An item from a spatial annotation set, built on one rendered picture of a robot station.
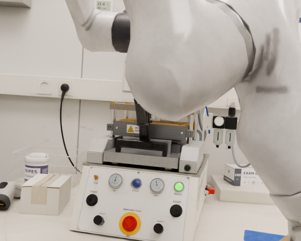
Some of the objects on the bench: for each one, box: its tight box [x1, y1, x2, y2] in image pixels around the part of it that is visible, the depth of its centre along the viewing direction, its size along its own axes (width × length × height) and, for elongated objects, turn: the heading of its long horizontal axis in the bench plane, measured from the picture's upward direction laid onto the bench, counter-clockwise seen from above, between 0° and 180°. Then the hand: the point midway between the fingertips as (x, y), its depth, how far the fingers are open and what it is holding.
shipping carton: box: [20, 174, 72, 216], centre depth 124 cm, size 19×13×9 cm
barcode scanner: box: [0, 182, 22, 210], centre depth 124 cm, size 20×8×8 cm
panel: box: [75, 165, 192, 241], centre depth 102 cm, size 2×30×19 cm
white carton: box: [224, 164, 266, 187], centre depth 162 cm, size 12×23×7 cm
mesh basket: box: [10, 146, 86, 188], centre depth 162 cm, size 22×26×13 cm
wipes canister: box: [24, 153, 49, 183], centre depth 140 cm, size 9×9×15 cm
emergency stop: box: [122, 216, 137, 231], centre depth 100 cm, size 2×4×4 cm
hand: (145, 134), depth 109 cm, fingers closed
